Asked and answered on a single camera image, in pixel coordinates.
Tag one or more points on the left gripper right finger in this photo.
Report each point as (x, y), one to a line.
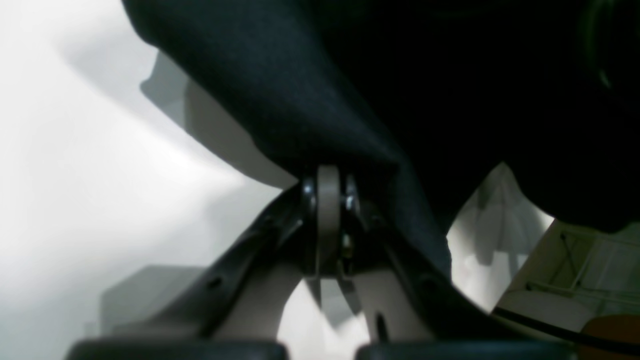
(411, 311)

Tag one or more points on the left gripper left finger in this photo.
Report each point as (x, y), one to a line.
(233, 310)

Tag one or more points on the black T-shirt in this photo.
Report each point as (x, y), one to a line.
(421, 99)

